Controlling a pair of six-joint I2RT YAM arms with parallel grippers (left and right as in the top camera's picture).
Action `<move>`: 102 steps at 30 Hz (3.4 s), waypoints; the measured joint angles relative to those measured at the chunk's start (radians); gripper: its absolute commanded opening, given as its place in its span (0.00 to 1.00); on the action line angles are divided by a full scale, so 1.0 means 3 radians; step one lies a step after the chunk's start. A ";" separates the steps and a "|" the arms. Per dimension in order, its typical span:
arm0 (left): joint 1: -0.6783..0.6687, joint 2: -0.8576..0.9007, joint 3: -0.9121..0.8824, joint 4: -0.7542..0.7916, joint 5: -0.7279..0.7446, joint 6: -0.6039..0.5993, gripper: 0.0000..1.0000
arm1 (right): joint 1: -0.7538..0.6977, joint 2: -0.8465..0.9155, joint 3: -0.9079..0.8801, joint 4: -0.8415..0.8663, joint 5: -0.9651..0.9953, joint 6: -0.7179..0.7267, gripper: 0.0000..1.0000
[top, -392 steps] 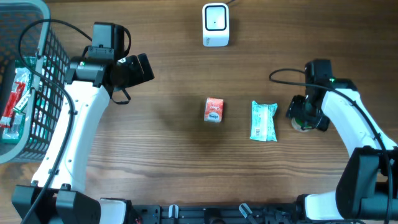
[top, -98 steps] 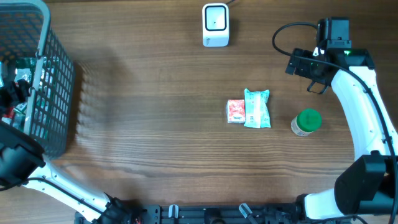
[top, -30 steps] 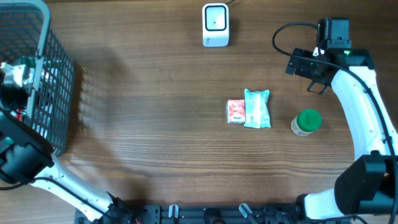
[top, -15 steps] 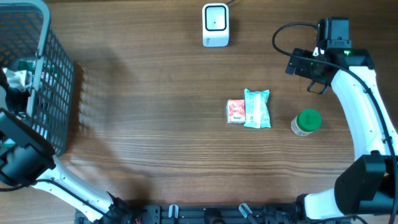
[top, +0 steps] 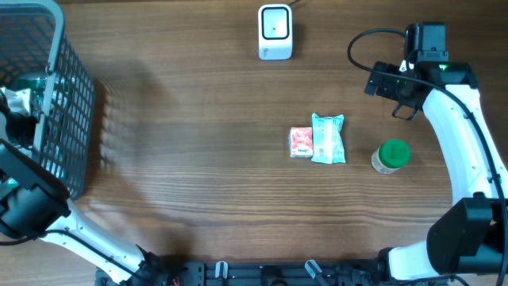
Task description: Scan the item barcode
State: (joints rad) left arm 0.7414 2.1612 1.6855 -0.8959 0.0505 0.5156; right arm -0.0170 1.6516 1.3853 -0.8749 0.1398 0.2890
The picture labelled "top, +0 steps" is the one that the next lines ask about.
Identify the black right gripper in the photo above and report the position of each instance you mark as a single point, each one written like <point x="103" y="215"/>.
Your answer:
<point x="384" y="88"/>

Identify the green lid jar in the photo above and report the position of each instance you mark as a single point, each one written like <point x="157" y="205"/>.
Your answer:
<point x="391" y="156"/>

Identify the teal tissue pack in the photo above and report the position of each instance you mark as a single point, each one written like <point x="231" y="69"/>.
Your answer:
<point x="327" y="142"/>

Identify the orange small snack box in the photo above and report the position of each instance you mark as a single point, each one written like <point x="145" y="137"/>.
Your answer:
<point x="301" y="142"/>

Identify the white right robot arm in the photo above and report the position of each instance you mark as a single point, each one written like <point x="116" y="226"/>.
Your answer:
<point x="471" y="238"/>

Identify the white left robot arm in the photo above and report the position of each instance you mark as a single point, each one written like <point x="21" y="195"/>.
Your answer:
<point x="41" y="208"/>

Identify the white barcode scanner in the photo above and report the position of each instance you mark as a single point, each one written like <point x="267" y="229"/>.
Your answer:
<point x="275" y="32"/>

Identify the grey plastic shopping basket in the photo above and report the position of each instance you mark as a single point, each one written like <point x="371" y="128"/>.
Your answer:
<point x="36" y="54"/>

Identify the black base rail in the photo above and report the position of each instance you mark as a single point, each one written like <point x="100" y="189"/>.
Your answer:
<point x="354" y="272"/>

